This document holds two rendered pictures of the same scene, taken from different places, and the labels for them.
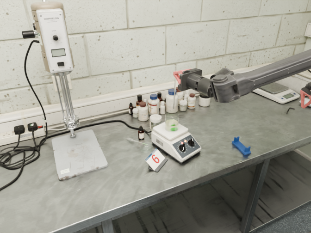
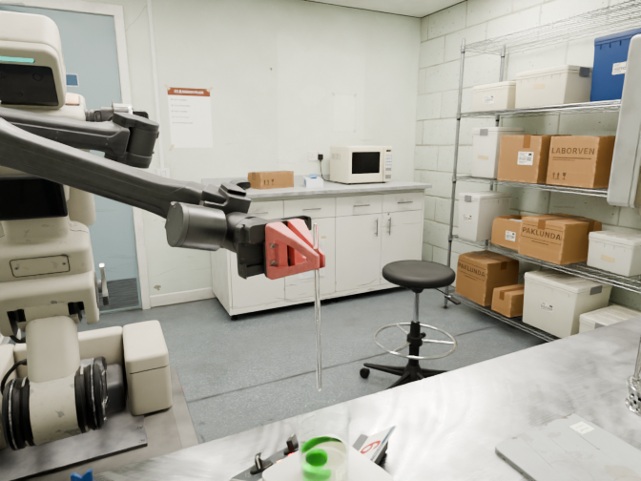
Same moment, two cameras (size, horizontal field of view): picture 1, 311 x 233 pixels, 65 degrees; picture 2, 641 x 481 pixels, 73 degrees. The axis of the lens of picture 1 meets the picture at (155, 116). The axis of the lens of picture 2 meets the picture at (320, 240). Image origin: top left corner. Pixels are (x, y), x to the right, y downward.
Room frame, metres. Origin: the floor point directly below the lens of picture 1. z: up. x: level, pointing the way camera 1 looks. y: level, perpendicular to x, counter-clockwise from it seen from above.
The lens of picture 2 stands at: (1.37, -0.08, 1.23)
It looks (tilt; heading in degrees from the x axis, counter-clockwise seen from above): 13 degrees down; 179
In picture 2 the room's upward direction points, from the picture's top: straight up
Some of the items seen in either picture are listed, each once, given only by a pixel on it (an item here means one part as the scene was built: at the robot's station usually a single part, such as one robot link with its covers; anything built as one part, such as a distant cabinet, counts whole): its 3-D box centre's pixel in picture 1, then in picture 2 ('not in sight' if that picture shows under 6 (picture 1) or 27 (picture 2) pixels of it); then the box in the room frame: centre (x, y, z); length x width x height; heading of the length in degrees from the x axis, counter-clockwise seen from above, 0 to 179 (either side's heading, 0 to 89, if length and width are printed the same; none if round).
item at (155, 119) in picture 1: (155, 124); not in sight; (1.05, 0.00, 0.79); 0.06 x 0.06 x 0.08
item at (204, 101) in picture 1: (204, 99); not in sight; (1.34, -0.30, 0.79); 0.07 x 0.07 x 0.07
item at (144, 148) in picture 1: (146, 147); not in sight; (0.89, 0.04, 0.76); 0.06 x 0.06 x 0.02
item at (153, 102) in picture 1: (153, 104); not in sight; (1.23, 0.01, 0.81); 0.06 x 0.06 x 0.11
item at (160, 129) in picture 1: (170, 129); (327, 479); (0.93, -0.07, 0.83); 0.12 x 0.12 x 0.01; 40
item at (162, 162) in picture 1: (156, 159); (366, 447); (0.80, 0.00, 0.77); 0.09 x 0.06 x 0.04; 149
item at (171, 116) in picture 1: (171, 121); (325, 446); (0.93, -0.07, 0.88); 0.07 x 0.06 x 0.08; 136
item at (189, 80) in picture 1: (195, 82); (265, 241); (0.83, -0.15, 1.10); 0.10 x 0.07 x 0.07; 127
